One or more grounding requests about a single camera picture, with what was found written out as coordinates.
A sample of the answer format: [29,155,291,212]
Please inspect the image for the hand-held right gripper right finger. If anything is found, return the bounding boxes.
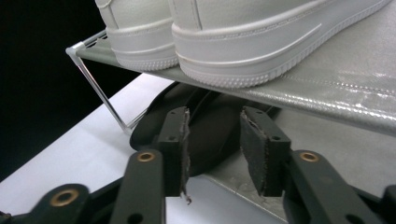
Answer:
[239,105,292,198]

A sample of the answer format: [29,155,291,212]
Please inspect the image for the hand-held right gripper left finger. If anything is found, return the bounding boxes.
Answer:
[157,106,191,204]

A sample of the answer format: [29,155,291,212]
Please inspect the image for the black shoe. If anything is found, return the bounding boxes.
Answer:
[186,92,278,177]
[130,81,206,154]

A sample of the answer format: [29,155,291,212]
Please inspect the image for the metal shoe rack grey shelves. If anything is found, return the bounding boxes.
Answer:
[64,0,396,223]

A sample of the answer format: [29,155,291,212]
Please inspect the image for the white sneaker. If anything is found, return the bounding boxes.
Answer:
[94,0,180,72]
[167,0,392,89]

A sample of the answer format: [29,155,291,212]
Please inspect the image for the pale blue mat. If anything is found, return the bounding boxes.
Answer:
[0,73,289,224]

